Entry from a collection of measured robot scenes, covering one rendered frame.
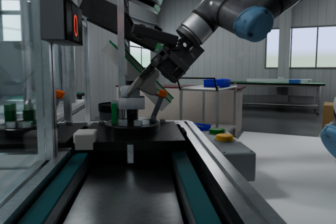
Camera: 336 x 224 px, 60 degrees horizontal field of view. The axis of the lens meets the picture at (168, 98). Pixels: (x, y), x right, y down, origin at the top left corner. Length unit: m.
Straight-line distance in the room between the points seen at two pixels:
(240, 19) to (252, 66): 8.54
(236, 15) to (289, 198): 0.40
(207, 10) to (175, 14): 9.24
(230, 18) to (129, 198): 0.43
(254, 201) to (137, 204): 0.18
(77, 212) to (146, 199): 0.11
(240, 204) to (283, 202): 0.28
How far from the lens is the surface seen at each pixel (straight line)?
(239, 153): 0.60
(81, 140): 0.65
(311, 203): 0.68
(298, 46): 9.14
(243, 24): 0.65
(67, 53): 0.95
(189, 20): 0.73
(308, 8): 9.30
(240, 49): 9.26
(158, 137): 0.66
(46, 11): 0.52
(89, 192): 0.54
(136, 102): 0.72
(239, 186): 0.44
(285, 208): 0.64
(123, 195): 0.51
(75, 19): 0.57
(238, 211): 0.37
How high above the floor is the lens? 1.12
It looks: 6 degrees down
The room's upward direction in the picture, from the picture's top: straight up
